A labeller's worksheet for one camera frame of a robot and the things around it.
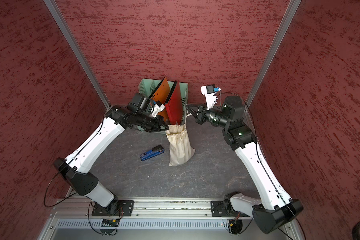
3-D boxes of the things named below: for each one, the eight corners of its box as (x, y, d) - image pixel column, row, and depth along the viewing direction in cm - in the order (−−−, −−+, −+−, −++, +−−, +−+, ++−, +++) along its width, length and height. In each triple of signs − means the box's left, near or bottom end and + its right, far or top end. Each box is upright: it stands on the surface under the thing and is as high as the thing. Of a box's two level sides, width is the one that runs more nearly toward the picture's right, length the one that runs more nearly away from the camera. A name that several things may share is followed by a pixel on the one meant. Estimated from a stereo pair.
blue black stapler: (142, 162, 92) (140, 159, 89) (139, 155, 95) (138, 153, 92) (164, 151, 97) (164, 149, 94) (162, 146, 99) (161, 143, 96)
